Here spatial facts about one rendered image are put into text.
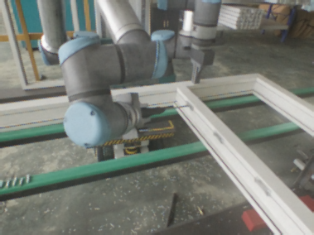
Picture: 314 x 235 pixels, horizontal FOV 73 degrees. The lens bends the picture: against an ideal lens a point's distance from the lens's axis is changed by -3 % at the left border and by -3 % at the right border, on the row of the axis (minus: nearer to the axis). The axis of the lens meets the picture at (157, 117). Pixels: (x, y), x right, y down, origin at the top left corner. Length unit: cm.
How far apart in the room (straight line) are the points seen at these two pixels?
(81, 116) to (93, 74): 9
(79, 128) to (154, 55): 22
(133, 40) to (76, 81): 16
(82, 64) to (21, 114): 44
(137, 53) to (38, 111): 46
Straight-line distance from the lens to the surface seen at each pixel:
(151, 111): 74
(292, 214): 57
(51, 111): 84
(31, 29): 443
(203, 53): 85
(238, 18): 489
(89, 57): 47
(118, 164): 65
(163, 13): 439
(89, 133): 44
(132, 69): 48
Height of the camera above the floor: 134
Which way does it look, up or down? 35 degrees down
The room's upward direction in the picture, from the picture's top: 4 degrees clockwise
